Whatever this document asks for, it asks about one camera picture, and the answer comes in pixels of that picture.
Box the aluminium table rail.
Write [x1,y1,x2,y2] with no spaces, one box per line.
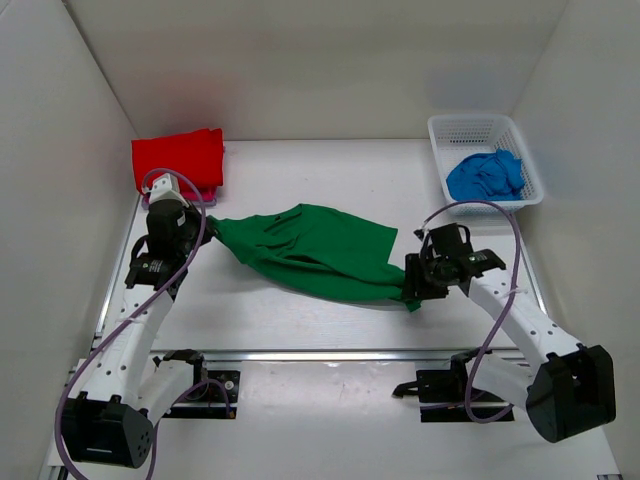
[90,209,541,366]

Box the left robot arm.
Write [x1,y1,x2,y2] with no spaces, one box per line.
[54,199,215,479]

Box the white plastic basket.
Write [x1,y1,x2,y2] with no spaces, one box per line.
[428,113,544,212]

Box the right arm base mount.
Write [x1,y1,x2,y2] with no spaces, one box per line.
[392,349,516,424]

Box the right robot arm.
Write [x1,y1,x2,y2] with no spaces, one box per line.
[402,223,616,443]

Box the pink folded t-shirt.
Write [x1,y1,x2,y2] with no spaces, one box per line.
[181,187,217,200]

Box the red folded t-shirt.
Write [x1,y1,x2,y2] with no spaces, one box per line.
[131,128,225,192]

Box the blue crumpled t-shirt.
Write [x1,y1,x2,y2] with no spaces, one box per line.
[446,149,525,202]

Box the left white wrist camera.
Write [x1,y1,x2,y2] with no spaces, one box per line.
[143,173,188,206]

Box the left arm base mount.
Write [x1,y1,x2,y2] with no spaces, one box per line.
[153,349,241,420]

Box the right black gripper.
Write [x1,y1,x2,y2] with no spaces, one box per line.
[402,253,448,302]

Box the green t-shirt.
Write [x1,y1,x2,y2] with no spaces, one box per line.
[207,204,421,312]

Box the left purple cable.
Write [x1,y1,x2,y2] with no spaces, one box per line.
[53,168,208,480]

